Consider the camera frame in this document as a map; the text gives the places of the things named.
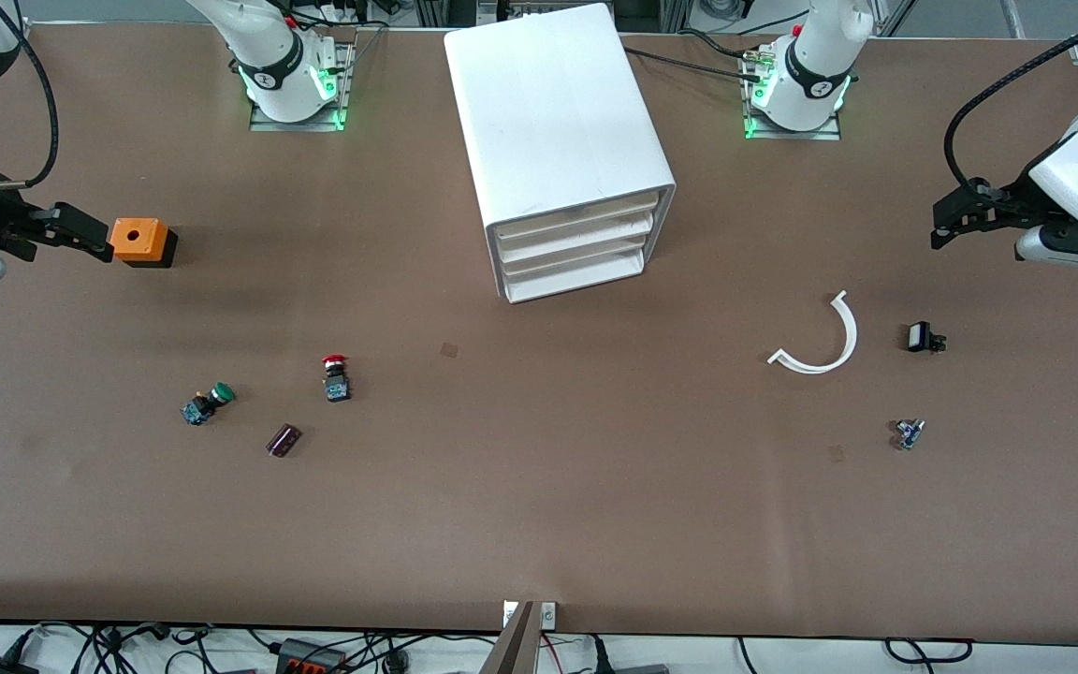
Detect red push button switch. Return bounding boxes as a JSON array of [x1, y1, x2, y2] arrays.
[[321, 354, 353, 403]]

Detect white plastic drawer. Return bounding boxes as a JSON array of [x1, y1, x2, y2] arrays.
[[502, 245, 649, 303], [498, 225, 657, 265], [492, 192, 662, 242]]

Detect white plastic drawer cabinet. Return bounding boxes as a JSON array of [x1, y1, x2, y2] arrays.
[[444, 3, 677, 305]]

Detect white curved plastic strip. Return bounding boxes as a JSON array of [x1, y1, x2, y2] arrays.
[[767, 290, 859, 375]]

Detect black power strip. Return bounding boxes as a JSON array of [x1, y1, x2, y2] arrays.
[[275, 637, 350, 674]]

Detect orange button enclosure box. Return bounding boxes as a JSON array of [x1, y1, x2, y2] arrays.
[[110, 217, 178, 270]]

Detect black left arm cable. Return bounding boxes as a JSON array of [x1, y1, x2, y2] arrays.
[[944, 9, 1078, 193]]

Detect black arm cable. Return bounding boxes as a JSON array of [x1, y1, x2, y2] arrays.
[[944, 9, 1078, 193], [0, 0, 61, 191]]

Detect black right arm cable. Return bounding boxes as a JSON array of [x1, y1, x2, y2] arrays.
[[0, 0, 61, 191]]

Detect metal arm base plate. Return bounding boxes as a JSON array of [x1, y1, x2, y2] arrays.
[[743, 37, 843, 141], [249, 42, 355, 133]]

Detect green push button switch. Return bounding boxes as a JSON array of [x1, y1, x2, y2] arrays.
[[181, 382, 237, 427]]

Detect black base power cable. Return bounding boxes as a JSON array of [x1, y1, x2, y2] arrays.
[[621, 45, 766, 83]]

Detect black looped floor cable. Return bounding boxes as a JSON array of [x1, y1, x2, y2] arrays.
[[883, 637, 975, 666]]

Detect grey angled post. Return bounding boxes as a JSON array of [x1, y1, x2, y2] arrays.
[[478, 600, 541, 674]]

